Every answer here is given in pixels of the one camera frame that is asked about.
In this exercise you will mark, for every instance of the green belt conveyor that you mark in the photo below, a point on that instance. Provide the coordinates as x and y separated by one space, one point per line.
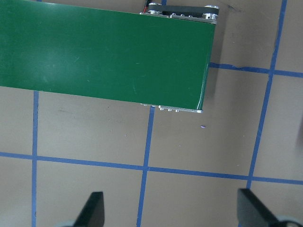
106 54

